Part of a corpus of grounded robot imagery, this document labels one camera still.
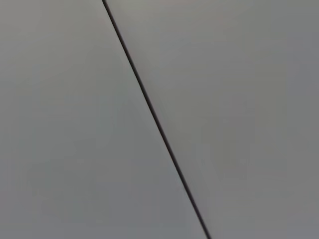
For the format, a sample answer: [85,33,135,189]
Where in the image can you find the black vertical partition seam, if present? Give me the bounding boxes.
[101,0,213,239]

